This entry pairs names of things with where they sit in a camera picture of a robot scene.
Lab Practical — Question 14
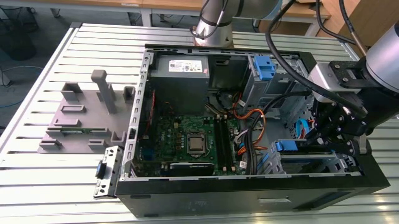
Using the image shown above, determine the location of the black graphics card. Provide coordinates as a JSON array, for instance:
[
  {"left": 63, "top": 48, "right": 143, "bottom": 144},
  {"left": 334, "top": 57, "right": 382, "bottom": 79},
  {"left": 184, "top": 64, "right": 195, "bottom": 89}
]
[{"left": 160, "top": 161, "right": 216, "bottom": 177}]

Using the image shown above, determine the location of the black RAM slot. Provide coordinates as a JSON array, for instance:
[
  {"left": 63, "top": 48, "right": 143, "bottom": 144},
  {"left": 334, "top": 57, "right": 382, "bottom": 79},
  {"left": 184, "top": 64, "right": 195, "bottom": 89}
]
[
  {"left": 222, "top": 114, "right": 238, "bottom": 172},
  {"left": 214, "top": 114, "right": 228, "bottom": 172}
]

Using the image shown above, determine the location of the thick black case cable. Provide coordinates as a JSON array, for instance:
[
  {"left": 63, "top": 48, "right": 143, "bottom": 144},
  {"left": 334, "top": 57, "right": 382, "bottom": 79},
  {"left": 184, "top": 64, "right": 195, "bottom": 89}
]
[{"left": 244, "top": 91, "right": 314, "bottom": 175}]

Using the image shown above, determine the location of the silver drive cage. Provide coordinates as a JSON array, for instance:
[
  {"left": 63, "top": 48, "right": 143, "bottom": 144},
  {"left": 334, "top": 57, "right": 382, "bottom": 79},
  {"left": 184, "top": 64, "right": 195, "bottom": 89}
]
[{"left": 243, "top": 55, "right": 312, "bottom": 110}]

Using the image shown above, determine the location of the silver disk bay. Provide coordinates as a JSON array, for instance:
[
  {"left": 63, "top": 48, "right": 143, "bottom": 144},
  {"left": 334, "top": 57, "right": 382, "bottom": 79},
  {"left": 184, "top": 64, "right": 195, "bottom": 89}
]
[{"left": 270, "top": 139, "right": 358, "bottom": 175}]

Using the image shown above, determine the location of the CPU socket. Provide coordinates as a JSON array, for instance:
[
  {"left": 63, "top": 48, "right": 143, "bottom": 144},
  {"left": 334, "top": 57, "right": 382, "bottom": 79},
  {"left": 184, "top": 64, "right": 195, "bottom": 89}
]
[{"left": 186, "top": 131, "right": 210, "bottom": 160}]

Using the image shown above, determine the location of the grey power supply unit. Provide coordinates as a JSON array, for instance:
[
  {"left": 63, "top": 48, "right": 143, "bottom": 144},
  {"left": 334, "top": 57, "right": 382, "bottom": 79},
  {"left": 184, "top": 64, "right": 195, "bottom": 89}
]
[{"left": 148, "top": 55, "right": 210, "bottom": 117}]

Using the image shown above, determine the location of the blue drive latch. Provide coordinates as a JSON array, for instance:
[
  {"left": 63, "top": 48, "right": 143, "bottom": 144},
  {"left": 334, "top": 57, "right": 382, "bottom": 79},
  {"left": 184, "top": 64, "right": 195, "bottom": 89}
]
[{"left": 254, "top": 55, "right": 276, "bottom": 81}]

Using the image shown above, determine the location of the silver CPU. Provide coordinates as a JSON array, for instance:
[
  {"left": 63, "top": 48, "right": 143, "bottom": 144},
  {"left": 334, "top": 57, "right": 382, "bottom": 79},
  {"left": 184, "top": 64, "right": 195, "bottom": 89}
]
[{"left": 188, "top": 137, "right": 206, "bottom": 150}]

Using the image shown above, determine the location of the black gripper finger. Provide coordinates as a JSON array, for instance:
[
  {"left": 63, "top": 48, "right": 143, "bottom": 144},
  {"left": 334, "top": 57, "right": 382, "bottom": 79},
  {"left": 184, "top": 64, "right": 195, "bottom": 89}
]
[
  {"left": 304, "top": 100, "right": 347, "bottom": 146},
  {"left": 327, "top": 127, "right": 370, "bottom": 156}
]

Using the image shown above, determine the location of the blue port connector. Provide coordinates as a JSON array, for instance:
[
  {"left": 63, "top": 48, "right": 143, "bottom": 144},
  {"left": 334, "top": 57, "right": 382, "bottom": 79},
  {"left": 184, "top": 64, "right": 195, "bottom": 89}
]
[{"left": 95, "top": 160, "right": 107, "bottom": 178}]

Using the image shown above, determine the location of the orange and yellow wire bundle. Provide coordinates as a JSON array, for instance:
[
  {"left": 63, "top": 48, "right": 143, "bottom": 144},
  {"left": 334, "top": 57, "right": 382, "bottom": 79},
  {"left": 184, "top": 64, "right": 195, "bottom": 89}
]
[{"left": 234, "top": 108, "right": 268, "bottom": 150}]

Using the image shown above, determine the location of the grey parts rack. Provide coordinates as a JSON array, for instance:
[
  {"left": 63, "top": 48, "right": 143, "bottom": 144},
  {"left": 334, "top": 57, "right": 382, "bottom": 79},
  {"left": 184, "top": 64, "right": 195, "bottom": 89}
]
[{"left": 38, "top": 69, "right": 140, "bottom": 154}]

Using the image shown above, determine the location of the wooden desk white frame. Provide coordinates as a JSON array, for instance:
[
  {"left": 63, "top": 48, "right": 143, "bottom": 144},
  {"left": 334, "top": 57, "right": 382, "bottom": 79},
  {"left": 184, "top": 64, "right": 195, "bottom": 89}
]
[
  {"left": 151, "top": 0, "right": 332, "bottom": 37},
  {"left": 0, "top": 0, "right": 152, "bottom": 28}
]

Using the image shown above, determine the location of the blue data wire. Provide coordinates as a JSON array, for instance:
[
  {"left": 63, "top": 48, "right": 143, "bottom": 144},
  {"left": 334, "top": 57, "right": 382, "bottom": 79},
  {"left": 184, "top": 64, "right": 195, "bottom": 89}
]
[{"left": 295, "top": 118, "right": 315, "bottom": 140}]

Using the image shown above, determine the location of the wooden cabinet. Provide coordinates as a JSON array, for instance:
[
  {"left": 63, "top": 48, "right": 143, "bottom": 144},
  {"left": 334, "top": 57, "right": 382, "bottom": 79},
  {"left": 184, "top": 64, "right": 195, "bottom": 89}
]
[{"left": 318, "top": 0, "right": 399, "bottom": 47}]

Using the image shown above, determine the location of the black PC case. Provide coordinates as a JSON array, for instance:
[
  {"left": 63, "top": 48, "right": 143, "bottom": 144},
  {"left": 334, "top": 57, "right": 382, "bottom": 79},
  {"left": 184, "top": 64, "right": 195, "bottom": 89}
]
[{"left": 114, "top": 43, "right": 391, "bottom": 217}]

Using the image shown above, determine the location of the green RAM stick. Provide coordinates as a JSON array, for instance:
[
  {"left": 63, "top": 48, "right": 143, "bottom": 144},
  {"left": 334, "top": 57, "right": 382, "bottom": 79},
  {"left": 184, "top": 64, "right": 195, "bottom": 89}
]
[{"left": 60, "top": 129, "right": 95, "bottom": 135}]

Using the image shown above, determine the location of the thin red wire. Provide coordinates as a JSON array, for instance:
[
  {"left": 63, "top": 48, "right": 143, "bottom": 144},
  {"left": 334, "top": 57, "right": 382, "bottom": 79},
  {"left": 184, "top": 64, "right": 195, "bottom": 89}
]
[{"left": 136, "top": 91, "right": 156, "bottom": 140}]

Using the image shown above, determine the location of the silver hinged rear bracket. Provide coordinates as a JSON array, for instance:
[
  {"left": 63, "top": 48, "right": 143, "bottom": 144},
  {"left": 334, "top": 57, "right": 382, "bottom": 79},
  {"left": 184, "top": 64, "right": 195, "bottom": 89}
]
[{"left": 94, "top": 145, "right": 126, "bottom": 199}]

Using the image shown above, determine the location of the green motherboard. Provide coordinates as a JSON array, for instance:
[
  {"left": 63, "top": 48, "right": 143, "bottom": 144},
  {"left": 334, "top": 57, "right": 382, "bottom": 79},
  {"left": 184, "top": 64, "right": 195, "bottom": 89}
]
[{"left": 139, "top": 115, "right": 250, "bottom": 178}]

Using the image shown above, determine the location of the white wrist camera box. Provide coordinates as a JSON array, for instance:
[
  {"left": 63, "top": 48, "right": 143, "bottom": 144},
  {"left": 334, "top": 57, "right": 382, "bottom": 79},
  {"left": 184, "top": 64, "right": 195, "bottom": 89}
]
[{"left": 307, "top": 63, "right": 347, "bottom": 103}]

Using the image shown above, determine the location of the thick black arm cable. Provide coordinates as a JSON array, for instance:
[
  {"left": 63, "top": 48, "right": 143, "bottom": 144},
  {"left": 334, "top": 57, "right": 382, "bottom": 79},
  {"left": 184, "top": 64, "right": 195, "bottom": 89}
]
[{"left": 264, "top": 0, "right": 368, "bottom": 117}]

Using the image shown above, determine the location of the hard disk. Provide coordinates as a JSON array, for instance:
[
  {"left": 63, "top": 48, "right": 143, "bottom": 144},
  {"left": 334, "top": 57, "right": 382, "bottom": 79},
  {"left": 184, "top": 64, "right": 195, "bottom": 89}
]
[{"left": 260, "top": 139, "right": 339, "bottom": 175}]

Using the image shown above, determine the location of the black mesh bin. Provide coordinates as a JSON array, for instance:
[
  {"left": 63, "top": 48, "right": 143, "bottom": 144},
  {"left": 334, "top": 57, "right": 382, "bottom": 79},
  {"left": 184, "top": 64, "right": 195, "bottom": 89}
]
[{"left": 0, "top": 6, "right": 40, "bottom": 61}]

